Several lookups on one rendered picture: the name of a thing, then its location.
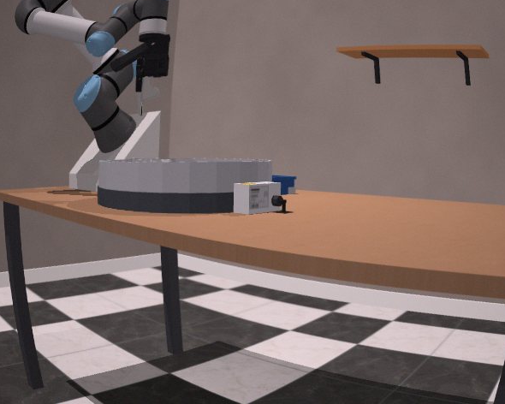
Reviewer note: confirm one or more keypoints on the blue open crate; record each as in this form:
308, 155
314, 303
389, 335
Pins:
287, 183

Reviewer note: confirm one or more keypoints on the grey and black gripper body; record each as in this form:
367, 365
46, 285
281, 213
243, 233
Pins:
150, 62

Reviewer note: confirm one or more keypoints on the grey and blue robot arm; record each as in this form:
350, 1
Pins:
96, 97

